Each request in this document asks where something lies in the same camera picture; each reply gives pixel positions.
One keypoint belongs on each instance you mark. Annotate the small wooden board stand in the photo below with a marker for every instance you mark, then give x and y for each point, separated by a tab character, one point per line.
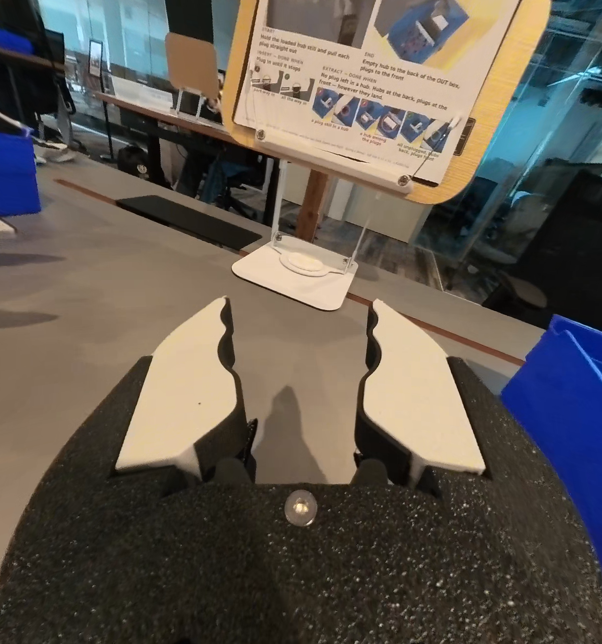
190	60

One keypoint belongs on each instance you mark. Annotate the wooden office desk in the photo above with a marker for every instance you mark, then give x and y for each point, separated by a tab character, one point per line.
39	63
152	120

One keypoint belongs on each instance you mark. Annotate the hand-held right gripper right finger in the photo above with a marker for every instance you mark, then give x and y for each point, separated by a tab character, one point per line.
422	402

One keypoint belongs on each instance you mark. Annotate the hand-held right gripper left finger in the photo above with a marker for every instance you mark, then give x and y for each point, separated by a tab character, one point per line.
180	402

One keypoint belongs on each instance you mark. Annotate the black desk pad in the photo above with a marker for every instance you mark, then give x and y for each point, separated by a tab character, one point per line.
190	221

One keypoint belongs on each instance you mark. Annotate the black backpack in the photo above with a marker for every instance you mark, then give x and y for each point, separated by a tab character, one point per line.
135	163

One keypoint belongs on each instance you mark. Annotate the instruction sign on stand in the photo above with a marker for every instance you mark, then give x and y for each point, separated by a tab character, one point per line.
356	100

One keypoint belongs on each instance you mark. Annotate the blue plastic bin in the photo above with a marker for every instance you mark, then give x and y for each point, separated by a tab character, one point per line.
4	38
573	427
9	171

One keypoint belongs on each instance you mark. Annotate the black computer monitor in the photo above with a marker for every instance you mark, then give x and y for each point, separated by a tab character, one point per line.
188	15

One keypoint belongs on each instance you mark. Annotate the black floor sign holder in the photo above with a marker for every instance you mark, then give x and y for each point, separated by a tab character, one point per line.
96	65

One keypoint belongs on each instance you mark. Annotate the wooden support post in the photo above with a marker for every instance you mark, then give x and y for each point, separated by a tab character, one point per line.
316	201

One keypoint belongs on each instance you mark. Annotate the round stool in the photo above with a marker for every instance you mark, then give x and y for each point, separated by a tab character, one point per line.
527	294

